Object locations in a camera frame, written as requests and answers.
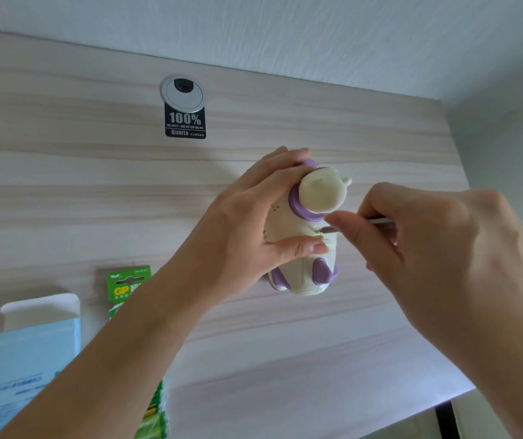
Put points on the green battery pack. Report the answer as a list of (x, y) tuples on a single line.
[(126, 288)]

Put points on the light blue cardboard box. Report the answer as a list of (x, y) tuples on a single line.
[(33, 356)]

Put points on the person's left hand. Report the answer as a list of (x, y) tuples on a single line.
[(229, 237)]

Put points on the person's left thumb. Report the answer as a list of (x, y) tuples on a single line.
[(298, 249)]

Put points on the silver screwdriver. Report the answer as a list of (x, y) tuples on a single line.
[(378, 220)]

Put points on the person's right forearm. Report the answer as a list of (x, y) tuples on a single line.
[(508, 365)]

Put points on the person's left forearm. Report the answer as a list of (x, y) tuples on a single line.
[(106, 365)]

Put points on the person's left middle finger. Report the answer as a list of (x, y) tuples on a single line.
[(284, 157)]

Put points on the black table leg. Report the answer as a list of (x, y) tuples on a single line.
[(446, 420)]

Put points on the cream and purple toy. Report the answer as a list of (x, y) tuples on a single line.
[(320, 194)]

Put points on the black label sticker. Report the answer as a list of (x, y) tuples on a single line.
[(185, 122)]

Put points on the person's right thumb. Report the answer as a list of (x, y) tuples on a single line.
[(362, 242)]

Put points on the person's right hand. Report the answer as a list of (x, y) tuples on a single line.
[(448, 255)]

